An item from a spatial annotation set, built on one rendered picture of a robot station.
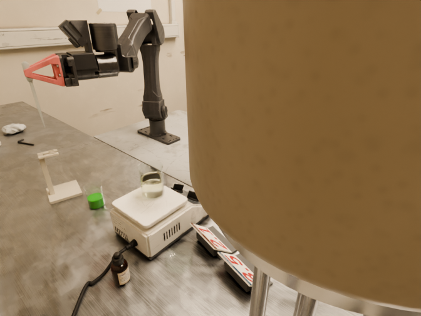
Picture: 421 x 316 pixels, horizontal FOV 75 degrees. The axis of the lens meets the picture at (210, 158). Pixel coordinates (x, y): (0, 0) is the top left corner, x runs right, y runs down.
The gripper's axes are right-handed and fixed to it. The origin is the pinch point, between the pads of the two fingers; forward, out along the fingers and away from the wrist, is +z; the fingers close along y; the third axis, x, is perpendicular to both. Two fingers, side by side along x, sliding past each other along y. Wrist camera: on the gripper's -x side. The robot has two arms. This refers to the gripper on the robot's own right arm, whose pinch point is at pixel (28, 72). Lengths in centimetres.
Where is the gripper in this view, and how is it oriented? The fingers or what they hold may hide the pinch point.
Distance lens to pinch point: 77.0
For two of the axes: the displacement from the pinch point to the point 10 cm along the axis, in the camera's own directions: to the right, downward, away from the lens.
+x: 0.0, 8.9, 4.6
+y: 5.7, 3.8, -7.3
